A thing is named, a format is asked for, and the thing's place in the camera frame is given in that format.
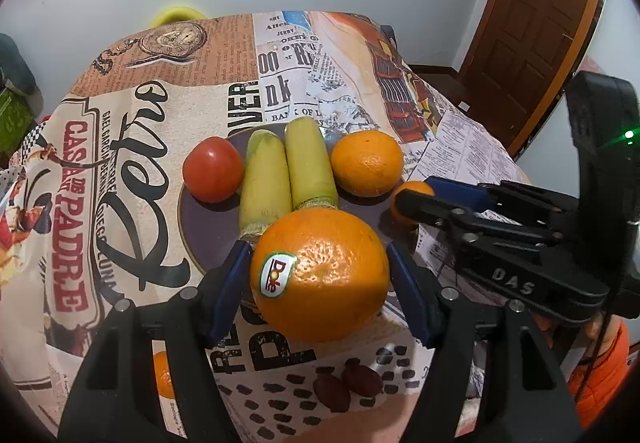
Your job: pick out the grey green neck pillow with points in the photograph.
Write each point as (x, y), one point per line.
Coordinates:
(15, 73)

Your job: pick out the dark purple plate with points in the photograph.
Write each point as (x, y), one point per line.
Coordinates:
(209, 231)

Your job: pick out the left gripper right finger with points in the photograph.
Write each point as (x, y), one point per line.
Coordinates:
(525, 396)

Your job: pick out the green box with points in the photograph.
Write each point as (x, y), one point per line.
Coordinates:
(16, 121)

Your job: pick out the red grape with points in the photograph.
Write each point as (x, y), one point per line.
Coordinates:
(332, 393)
(362, 380)

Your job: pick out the Dole sticker orange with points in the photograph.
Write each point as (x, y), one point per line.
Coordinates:
(319, 275)

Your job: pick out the short yellow banana piece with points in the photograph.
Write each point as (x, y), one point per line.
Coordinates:
(266, 188)

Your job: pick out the brown wooden door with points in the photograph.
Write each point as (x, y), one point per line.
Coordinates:
(522, 53)

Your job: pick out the long yellow-green banana piece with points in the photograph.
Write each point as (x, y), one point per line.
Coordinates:
(311, 176)

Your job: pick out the small tangerine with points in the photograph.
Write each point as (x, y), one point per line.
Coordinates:
(162, 375)
(402, 208)

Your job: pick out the right hand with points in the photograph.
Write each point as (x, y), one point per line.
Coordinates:
(597, 328)

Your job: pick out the red tomato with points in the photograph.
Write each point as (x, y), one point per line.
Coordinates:
(213, 170)

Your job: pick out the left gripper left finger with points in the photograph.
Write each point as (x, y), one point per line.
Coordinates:
(115, 398)

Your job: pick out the newspaper print bed blanket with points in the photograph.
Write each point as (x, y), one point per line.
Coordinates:
(91, 212)

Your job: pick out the yellow round object behind bed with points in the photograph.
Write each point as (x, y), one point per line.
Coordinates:
(176, 14)

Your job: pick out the large orange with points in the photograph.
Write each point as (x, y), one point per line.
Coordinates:
(367, 163)

